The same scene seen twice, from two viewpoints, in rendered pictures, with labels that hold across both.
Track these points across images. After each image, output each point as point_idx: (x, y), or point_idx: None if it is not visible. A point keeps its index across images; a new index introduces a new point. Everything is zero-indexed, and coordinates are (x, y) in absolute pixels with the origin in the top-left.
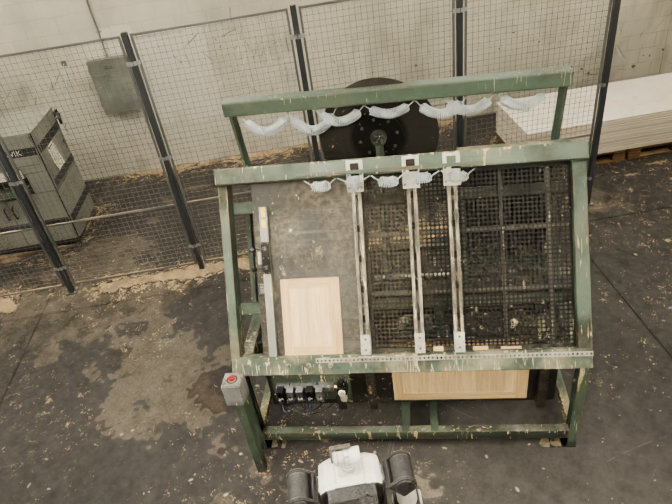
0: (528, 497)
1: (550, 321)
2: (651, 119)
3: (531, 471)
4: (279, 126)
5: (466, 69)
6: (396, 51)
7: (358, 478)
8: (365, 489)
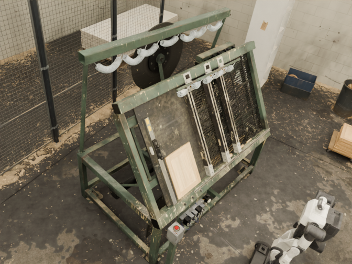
0: (260, 199)
1: (255, 122)
2: None
3: (252, 189)
4: (119, 63)
5: (117, 12)
6: (1, 2)
7: (325, 209)
8: (331, 211)
